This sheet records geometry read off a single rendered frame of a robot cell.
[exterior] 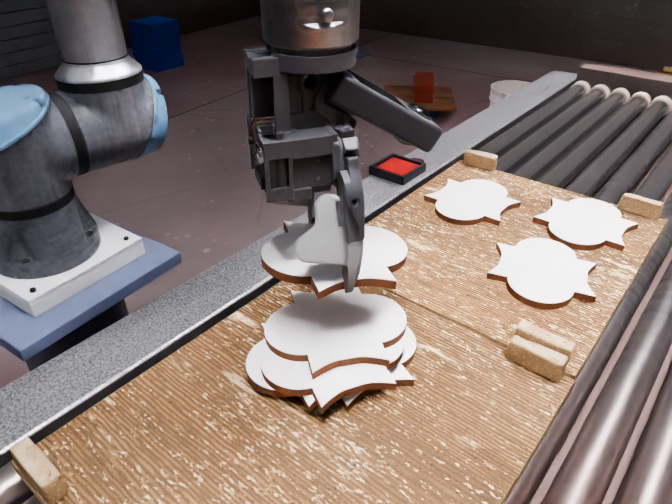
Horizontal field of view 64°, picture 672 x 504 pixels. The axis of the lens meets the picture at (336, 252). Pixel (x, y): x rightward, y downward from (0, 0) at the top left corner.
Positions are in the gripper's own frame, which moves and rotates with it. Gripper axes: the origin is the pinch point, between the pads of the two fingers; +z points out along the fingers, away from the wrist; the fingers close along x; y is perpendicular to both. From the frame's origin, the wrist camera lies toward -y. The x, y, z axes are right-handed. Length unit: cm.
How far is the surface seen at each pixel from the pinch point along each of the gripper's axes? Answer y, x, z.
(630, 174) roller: -65, -26, 13
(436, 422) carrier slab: -5.3, 14.1, 11.4
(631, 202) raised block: -52, -12, 10
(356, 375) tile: 0.9, 8.9, 8.3
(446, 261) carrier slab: -18.8, -9.3, 11.4
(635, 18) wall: -399, -359, 66
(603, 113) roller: -85, -55, 14
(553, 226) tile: -36.9, -11.0, 10.4
